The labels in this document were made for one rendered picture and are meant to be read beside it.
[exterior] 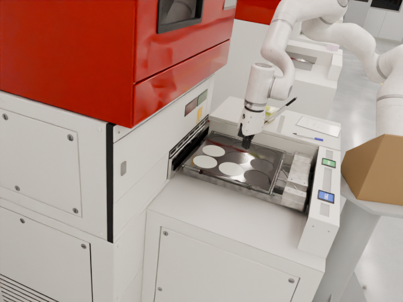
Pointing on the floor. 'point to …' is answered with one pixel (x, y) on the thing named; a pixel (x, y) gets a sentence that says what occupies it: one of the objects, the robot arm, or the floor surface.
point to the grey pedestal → (351, 248)
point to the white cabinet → (216, 268)
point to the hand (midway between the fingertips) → (246, 143)
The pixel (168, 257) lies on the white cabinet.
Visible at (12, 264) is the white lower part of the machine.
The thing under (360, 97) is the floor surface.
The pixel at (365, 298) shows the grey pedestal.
